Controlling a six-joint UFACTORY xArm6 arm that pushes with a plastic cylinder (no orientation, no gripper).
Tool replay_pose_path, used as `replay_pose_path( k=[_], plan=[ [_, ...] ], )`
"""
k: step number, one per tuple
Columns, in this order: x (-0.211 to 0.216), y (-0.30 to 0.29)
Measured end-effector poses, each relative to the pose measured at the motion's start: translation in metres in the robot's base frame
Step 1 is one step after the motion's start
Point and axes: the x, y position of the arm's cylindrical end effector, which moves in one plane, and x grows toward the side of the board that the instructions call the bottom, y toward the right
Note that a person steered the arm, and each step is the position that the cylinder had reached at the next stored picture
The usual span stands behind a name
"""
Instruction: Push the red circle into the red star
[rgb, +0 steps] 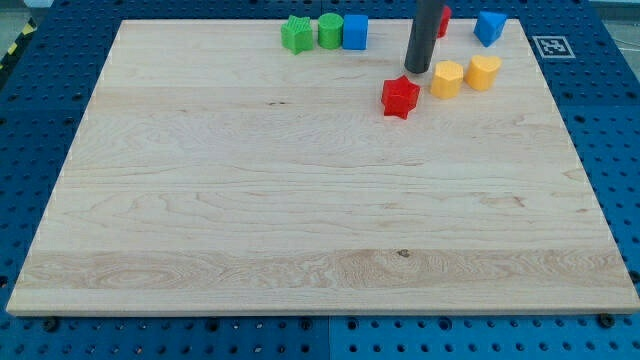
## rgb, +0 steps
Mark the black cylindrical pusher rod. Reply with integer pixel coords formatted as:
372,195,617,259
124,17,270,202
404,0,445,74

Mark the red circle block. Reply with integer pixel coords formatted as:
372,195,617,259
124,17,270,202
437,5,452,38

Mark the red star block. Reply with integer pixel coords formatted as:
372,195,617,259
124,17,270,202
381,75,421,120

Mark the green star block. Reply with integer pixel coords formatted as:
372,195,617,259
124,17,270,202
281,15,314,55

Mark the blue triangle block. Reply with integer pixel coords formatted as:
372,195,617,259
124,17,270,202
473,11,508,47

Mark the yellow hexagon block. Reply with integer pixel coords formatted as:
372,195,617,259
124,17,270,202
430,60,464,99

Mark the blue cube block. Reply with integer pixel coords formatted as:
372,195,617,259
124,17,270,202
342,14,369,50

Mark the yellow heart block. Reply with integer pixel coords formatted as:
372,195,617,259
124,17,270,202
464,55,502,91

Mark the green cylinder block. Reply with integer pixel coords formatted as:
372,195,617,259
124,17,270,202
318,13,344,50

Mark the white fiducial marker tag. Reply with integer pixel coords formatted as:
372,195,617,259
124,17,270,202
532,35,575,59

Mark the wooden board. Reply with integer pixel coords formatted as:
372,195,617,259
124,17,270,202
7,19,639,316

